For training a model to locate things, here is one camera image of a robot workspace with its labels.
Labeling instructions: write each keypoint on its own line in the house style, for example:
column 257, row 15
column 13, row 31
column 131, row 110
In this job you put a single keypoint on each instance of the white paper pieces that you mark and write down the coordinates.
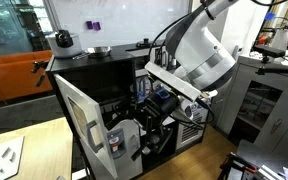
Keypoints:
column 277, row 173

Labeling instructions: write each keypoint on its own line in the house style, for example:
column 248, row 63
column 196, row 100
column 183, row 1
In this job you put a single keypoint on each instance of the black pot lid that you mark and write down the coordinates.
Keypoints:
column 146, row 43

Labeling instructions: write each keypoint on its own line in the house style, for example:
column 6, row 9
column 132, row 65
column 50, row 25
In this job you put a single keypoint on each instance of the orange sofa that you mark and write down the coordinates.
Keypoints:
column 10, row 76

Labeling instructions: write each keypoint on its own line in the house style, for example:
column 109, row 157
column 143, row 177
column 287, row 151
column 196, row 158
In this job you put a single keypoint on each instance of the grey metal cabinet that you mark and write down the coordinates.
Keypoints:
column 284, row 110

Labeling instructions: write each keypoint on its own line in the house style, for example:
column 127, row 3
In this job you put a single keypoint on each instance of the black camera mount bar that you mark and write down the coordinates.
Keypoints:
column 284, row 70

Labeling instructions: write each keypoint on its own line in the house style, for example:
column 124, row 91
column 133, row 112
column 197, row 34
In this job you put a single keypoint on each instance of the black stereo camera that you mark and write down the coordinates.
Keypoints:
column 269, row 51

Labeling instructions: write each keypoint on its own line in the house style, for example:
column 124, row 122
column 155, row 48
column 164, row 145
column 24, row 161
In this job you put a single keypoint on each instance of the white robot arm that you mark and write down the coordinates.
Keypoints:
column 204, row 53

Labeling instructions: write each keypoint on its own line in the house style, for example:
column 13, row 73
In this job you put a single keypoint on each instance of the grey metal plate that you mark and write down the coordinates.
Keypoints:
column 270, row 153

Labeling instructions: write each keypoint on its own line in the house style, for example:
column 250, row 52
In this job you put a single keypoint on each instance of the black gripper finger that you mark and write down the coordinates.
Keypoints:
column 164, row 141
column 140, row 146

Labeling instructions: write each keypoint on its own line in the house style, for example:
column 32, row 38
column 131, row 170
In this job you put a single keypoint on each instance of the toy fridge door with dispenser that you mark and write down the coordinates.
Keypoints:
column 130, row 156

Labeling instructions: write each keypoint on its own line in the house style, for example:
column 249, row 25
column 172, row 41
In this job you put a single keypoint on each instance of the metal pan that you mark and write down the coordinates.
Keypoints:
column 99, row 51

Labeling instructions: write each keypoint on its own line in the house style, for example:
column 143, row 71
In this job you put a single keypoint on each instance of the wooden toy spoon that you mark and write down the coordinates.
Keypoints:
column 204, row 95

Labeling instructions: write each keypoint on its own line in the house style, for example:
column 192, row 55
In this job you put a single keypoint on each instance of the wooden platform board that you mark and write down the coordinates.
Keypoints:
column 197, row 163

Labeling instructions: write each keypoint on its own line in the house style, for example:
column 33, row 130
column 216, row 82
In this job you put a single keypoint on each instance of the whiteboard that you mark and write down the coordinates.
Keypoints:
column 124, row 20

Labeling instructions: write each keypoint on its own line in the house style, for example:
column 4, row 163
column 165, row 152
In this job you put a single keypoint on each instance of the black metal bracket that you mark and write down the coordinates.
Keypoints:
column 39, row 65

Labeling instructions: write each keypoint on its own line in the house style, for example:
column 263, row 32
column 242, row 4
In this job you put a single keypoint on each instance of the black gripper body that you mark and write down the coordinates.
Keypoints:
column 159, row 105

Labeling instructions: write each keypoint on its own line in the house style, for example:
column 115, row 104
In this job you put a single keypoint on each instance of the grey toy microwave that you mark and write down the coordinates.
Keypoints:
column 139, row 52

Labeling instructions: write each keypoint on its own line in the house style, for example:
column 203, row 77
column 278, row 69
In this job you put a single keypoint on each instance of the light wooden desk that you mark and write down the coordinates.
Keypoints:
column 44, row 150

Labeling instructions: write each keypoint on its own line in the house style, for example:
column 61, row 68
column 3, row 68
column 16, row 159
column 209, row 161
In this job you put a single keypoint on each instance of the black white toy kitchen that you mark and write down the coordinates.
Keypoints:
column 90, row 63

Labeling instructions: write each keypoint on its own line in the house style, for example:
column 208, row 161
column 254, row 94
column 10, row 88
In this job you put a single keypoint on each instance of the small blue cap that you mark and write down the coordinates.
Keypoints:
column 270, row 16

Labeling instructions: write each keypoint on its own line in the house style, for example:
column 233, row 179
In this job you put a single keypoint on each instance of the grey toy faucet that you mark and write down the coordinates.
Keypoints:
column 143, row 88

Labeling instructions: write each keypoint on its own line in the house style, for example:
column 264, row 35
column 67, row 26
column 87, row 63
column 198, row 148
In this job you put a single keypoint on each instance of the white jug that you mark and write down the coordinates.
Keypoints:
column 280, row 40

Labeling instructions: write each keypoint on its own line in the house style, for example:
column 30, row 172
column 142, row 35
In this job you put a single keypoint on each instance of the purple magnet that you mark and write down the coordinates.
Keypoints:
column 89, row 25
column 97, row 26

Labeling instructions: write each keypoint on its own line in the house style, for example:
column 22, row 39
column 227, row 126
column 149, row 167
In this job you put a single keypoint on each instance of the white toy oven door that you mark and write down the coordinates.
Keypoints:
column 190, row 133

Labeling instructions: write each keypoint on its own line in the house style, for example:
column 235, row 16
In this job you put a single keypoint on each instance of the toy fridge door with chalkboard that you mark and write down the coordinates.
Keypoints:
column 80, row 133

